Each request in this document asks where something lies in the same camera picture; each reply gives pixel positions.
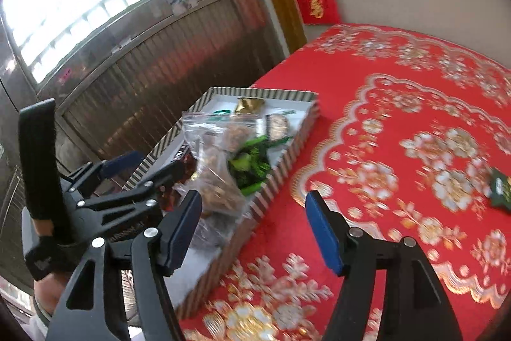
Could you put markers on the long gold foil packet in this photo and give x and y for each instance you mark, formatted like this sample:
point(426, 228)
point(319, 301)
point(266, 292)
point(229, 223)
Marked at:
point(247, 105)

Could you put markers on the green and black plum packet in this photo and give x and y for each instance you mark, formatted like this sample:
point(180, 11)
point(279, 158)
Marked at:
point(249, 165)

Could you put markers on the brown slatted metal door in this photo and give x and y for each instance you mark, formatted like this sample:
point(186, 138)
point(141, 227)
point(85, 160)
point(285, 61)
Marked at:
point(159, 57)

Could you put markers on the green-lidded jelly cup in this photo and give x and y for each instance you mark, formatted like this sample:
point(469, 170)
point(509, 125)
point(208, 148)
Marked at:
point(221, 111)

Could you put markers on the striped cardboard box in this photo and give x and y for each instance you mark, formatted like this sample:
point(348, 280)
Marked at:
point(275, 185)

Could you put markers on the small black and green packet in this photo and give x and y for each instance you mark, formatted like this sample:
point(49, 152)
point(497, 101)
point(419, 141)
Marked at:
point(499, 187)

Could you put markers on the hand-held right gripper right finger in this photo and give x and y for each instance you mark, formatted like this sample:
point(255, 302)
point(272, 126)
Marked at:
point(325, 235)

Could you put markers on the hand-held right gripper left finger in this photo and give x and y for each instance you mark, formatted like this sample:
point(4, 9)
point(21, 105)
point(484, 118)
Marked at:
point(181, 233)

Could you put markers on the red floral tablecloth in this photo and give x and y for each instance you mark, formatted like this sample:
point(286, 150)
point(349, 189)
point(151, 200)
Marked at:
point(359, 133)

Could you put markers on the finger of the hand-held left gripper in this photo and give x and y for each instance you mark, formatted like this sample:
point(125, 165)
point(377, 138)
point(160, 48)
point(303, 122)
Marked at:
point(119, 162)
point(167, 177)

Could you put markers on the person's left hand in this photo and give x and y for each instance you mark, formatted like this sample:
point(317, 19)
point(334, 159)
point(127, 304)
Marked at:
point(50, 295)

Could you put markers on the person's left forearm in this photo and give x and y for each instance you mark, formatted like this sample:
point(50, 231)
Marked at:
point(40, 327)

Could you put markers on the clear zip bag of walnuts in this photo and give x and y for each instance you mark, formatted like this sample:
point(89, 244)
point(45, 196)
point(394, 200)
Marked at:
point(215, 173)

